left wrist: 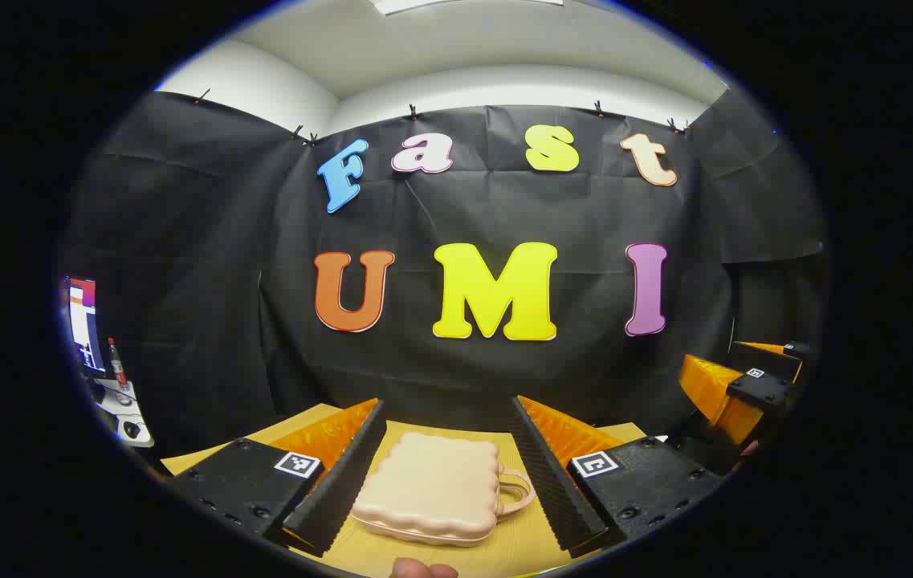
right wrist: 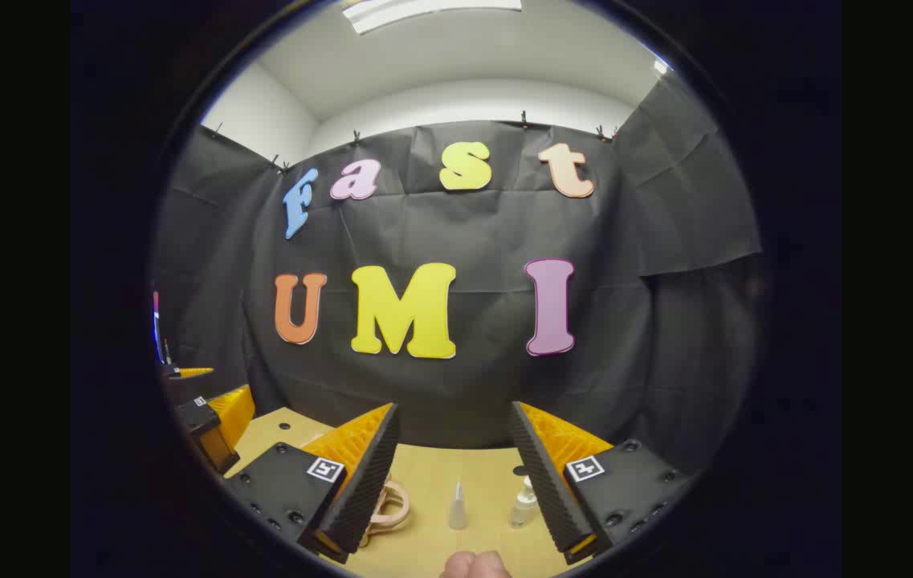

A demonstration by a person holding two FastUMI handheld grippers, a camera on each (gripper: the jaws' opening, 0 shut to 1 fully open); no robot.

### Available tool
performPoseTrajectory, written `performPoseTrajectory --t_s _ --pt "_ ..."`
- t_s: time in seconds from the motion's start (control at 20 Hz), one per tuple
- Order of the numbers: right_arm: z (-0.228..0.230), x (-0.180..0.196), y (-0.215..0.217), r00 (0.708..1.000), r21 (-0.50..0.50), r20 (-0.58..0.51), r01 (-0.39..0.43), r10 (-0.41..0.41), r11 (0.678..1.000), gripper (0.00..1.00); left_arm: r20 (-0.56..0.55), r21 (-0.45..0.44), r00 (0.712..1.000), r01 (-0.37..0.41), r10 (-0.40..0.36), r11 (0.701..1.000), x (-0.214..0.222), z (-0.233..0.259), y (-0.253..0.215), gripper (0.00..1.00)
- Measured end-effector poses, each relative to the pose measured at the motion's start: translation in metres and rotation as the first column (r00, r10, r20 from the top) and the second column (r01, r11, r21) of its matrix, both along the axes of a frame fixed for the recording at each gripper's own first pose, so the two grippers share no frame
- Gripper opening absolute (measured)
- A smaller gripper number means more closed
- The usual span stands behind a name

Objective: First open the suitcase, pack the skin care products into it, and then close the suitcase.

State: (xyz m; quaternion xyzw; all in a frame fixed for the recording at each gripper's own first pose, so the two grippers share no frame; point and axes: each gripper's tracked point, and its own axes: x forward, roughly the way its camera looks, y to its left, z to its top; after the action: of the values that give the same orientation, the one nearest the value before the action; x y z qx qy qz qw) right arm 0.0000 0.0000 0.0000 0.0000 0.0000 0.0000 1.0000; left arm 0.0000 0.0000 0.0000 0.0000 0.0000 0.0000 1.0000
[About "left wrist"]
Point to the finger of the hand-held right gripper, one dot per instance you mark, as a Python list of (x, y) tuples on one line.
[(757, 389), (769, 359)]

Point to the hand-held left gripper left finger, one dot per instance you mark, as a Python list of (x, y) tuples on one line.
[(344, 474)]

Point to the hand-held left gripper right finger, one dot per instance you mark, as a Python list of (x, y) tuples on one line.
[(548, 482)]

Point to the beige pink hard-shell suitcase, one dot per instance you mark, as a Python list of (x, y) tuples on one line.
[(432, 482)]

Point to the black computer mouse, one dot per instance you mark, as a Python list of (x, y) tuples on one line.
[(132, 429)]

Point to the white desk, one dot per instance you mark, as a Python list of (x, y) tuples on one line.
[(135, 409)]

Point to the black backdrop cloth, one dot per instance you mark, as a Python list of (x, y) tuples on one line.
[(207, 281)]

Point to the plastic bottle red label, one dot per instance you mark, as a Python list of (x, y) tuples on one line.
[(116, 365)]

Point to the computer monitor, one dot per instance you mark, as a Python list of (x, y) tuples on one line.
[(85, 321)]

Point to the ceiling light panel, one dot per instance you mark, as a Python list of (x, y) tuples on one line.
[(464, 5)]

